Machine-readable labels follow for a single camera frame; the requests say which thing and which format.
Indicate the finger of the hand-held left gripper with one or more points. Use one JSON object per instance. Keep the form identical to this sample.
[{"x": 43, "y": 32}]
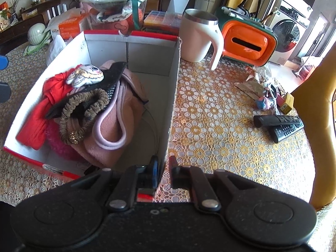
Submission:
[
  {"x": 4, "y": 92},
  {"x": 3, "y": 62}
]

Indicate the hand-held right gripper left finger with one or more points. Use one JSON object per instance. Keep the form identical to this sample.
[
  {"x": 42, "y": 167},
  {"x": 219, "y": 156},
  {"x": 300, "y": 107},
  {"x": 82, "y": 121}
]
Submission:
[{"x": 155, "y": 172}]

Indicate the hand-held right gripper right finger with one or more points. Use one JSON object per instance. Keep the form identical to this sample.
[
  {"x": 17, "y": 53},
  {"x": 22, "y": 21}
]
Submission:
[{"x": 173, "y": 173}]

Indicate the thin black headband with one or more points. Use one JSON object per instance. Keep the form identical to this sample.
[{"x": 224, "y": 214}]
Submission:
[{"x": 157, "y": 134}]

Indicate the red cloth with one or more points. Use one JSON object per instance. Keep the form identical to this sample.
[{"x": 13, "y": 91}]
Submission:
[{"x": 34, "y": 126}]

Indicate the brown ruffled headband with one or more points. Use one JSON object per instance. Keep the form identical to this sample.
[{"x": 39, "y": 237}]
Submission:
[{"x": 65, "y": 120}]

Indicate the pink fleece garment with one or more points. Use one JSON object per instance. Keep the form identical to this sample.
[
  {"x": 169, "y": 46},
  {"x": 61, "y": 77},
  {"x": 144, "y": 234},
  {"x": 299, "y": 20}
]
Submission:
[{"x": 115, "y": 115}]

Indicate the pink fluffy plush toy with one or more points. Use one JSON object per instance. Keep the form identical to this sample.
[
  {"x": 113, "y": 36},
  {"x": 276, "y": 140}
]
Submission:
[{"x": 60, "y": 144}]

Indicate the white tiger plush toy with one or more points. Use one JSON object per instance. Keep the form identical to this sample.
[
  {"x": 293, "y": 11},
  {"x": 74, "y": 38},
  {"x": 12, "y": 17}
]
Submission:
[{"x": 84, "y": 76}]

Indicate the white and red cardboard box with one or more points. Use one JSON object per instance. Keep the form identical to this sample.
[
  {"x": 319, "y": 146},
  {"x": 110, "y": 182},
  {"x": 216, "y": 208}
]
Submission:
[{"x": 157, "y": 84}]

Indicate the black item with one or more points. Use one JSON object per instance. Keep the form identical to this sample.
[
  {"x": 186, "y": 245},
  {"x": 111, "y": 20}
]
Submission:
[{"x": 114, "y": 73}]

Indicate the green cloth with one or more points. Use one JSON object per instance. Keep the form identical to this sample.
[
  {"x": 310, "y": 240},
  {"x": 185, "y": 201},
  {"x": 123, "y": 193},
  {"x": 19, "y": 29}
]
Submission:
[{"x": 31, "y": 48}]

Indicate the wooden cabinet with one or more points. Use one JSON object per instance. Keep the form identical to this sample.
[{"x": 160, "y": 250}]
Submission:
[{"x": 15, "y": 31}]

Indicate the green ceramic jar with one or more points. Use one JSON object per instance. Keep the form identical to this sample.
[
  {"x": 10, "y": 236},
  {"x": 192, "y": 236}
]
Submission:
[{"x": 36, "y": 33}]

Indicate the vase with twigs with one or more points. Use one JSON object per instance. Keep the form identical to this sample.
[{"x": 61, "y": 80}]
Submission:
[{"x": 14, "y": 13}]

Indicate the white crumpled paper bag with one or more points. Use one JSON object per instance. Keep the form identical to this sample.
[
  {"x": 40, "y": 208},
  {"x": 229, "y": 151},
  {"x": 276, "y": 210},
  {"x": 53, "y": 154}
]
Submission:
[{"x": 55, "y": 50}]

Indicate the white router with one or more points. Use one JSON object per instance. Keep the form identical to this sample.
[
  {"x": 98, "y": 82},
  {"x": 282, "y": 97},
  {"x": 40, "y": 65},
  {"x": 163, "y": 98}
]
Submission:
[{"x": 56, "y": 11}]

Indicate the orange tissue box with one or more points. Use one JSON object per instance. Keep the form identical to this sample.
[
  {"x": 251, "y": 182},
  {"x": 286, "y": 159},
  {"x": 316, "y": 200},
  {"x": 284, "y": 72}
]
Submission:
[{"x": 71, "y": 27}]

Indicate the small blue pink toy figure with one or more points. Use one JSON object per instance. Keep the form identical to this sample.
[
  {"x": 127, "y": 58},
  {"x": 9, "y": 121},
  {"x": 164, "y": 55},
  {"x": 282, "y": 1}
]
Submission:
[{"x": 263, "y": 103}]

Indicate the crumpled snack wrapper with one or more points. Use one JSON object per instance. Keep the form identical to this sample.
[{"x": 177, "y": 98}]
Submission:
[{"x": 252, "y": 86}]

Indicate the black remote control with buttons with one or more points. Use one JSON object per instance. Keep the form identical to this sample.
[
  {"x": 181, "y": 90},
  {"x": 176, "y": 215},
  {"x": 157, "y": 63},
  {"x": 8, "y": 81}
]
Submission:
[{"x": 286, "y": 134}]

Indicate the clear plastic tub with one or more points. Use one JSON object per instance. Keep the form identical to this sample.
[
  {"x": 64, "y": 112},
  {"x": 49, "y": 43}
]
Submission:
[{"x": 115, "y": 21}]

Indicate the white framed toy glasses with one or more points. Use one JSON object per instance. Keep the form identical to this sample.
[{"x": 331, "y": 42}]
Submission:
[{"x": 272, "y": 90}]

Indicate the small yellow box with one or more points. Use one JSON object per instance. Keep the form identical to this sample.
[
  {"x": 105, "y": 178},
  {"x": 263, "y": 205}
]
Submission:
[{"x": 287, "y": 102}]

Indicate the green ribbon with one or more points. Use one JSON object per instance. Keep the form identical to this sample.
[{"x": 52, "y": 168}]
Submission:
[{"x": 136, "y": 13}]

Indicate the orange and green tissue organizer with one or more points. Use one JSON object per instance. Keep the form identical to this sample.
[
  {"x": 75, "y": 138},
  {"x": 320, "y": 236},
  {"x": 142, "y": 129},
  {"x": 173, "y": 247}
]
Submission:
[{"x": 244, "y": 42}]

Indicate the clear plastic organizer box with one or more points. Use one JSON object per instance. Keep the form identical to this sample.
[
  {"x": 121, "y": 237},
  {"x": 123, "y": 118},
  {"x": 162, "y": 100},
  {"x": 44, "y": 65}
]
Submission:
[{"x": 160, "y": 21}]

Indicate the yellow chair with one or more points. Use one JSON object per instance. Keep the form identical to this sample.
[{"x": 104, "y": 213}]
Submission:
[{"x": 320, "y": 110}]

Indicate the pink basin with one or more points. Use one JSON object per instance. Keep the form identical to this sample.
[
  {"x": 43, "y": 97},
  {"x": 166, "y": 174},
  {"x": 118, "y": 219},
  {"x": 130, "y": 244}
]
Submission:
[{"x": 305, "y": 73}]

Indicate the washing machine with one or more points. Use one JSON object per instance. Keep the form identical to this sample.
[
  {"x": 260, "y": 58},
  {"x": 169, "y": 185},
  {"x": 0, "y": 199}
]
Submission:
[{"x": 288, "y": 29}]

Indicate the thick makeup brush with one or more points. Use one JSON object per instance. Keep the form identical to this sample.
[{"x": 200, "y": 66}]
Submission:
[{"x": 270, "y": 14}]

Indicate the long makeup brush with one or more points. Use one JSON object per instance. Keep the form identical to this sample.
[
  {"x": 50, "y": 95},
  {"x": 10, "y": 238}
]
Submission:
[{"x": 260, "y": 2}]

